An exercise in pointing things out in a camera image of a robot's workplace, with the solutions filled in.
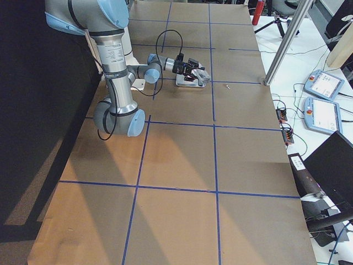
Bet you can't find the black device white label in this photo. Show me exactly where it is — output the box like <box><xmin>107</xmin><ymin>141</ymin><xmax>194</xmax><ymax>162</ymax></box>
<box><xmin>288</xmin><ymin>153</ymin><xmax>326</xmax><ymax>199</ymax></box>

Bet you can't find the far blue teach pendant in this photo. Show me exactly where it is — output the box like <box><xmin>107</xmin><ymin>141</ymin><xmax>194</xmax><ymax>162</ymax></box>
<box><xmin>304</xmin><ymin>70</ymin><xmax>345</xmax><ymax>101</ymax></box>

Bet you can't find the silver digital kitchen scale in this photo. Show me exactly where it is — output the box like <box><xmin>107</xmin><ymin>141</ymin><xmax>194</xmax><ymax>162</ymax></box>
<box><xmin>176</xmin><ymin>75</ymin><xmax>206</xmax><ymax>88</ymax></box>

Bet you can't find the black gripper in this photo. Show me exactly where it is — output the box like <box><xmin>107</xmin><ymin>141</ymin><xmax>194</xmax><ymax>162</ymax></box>
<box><xmin>172</xmin><ymin>56</ymin><xmax>199</xmax><ymax>82</ymax></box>

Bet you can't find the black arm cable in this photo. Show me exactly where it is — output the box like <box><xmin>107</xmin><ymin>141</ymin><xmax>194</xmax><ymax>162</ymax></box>
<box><xmin>97</xmin><ymin>29</ymin><xmax>184</xmax><ymax>141</ymax></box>

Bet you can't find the clear glass sauce bottle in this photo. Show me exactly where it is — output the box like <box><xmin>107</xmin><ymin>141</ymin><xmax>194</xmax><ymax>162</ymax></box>
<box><xmin>191</xmin><ymin>68</ymin><xmax>211</xmax><ymax>86</ymax></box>

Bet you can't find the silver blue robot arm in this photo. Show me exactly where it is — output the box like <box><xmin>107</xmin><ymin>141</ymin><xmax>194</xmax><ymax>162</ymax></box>
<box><xmin>45</xmin><ymin>1</ymin><xmax>210</xmax><ymax>137</ymax></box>

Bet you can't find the black monitor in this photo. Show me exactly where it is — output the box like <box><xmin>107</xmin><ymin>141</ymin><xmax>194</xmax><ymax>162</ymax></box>
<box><xmin>304</xmin><ymin>131</ymin><xmax>352</xmax><ymax>211</ymax></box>

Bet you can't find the near blue teach pendant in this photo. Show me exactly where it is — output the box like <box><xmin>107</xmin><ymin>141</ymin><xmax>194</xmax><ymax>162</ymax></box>
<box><xmin>304</xmin><ymin>97</ymin><xmax>343</xmax><ymax>135</ymax></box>

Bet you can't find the black tripod leg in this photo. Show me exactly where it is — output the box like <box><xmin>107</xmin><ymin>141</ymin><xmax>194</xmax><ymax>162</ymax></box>
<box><xmin>254</xmin><ymin>16</ymin><xmax>291</xmax><ymax>38</ymax></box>

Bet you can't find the blue teach pendant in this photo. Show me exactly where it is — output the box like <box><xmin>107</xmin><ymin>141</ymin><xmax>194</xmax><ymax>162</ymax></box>
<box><xmin>304</xmin><ymin>97</ymin><xmax>343</xmax><ymax>135</ymax></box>
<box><xmin>304</xmin><ymin>70</ymin><xmax>345</xmax><ymax>101</ymax></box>

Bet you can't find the red cylinder bottle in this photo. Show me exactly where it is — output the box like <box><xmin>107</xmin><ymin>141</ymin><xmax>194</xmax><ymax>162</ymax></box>
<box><xmin>252</xmin><ymin>0</ymin><xmax>265</xmax><ymax>25</ymax></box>

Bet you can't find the black usb hub box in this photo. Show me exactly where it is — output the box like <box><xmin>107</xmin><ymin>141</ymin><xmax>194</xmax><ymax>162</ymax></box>
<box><xmin>276</xmin><ymin>108</ymin><xmax>287</xmax><ymax>123</ymax></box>

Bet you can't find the aluminium frame post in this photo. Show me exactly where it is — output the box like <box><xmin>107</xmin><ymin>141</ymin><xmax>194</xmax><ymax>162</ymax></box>
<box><xmin>264</xmin><ymin>0</ymin><xmax>313</xmax><ymax>86</ymax></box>

